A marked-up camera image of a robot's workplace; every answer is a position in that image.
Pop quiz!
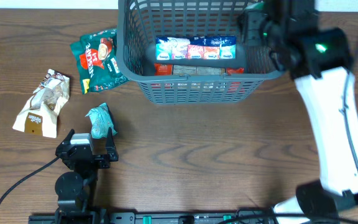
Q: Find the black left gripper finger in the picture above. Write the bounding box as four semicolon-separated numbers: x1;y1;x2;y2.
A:
64;129;75;144
105;128;116;154

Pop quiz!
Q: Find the blue tissue pack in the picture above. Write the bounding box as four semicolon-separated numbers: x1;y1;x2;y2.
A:
155;35;237;60

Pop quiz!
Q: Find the teal snack packet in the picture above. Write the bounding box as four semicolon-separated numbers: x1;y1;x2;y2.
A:
86;103;117;139

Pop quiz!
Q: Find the white brown snack bag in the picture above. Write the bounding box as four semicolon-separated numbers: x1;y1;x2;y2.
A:
12;69;70;138

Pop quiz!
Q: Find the green Nescafe coffee bag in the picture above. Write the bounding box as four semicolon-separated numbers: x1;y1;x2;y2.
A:
70;29;129;95

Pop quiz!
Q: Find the orange tan noodle packet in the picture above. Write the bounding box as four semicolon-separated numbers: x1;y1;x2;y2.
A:
154;63;245;90

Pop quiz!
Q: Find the green lid jar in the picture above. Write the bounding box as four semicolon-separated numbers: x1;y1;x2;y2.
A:
245;1;264;11

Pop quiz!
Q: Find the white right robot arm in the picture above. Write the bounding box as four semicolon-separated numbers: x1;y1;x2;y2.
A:
237;1;358;223

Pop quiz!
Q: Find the grey plastic basket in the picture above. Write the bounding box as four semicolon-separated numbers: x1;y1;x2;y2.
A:
116;0;283;104

